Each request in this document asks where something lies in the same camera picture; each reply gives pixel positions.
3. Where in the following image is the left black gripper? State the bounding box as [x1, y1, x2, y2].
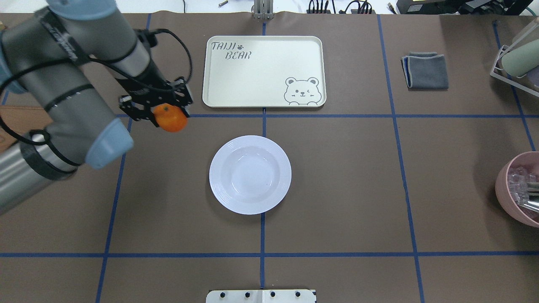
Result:
[118, 77, 193, 128]

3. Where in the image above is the orange fruit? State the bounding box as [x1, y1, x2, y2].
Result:
[153, 103, 188, 133]

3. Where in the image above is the white plate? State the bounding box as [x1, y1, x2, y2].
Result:
[208, 136, 292, 215]

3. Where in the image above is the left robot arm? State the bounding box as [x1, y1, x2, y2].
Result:
[1, 0, 193, 214]

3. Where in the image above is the cream bear tray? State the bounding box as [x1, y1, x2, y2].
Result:
[202, 36, 327, 109]

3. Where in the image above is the wooden cutting board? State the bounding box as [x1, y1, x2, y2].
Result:
[0, 106, 52, 136]

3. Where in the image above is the black power strip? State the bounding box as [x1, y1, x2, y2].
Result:
[304, 0, 376, 15]

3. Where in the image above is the grey folded cloth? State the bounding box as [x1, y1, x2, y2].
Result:
[401, 52, 449, 90]

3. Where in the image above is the green cup on rack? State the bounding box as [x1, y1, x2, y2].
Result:
[501, 40, 539, 77]

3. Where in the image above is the pink bowl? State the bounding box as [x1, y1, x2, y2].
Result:
[495, 151, 539, 228]

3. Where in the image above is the metal ice scoop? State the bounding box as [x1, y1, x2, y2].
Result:
[516, 182, 539, 213]

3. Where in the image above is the aluminium frame post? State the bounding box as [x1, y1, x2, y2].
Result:
[251, 0, 275, 21]

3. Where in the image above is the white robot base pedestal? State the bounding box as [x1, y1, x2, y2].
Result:
[205, 289, 317, 303]

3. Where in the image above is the white wire cup rack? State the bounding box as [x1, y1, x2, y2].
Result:
[490, 26, 539, 98]

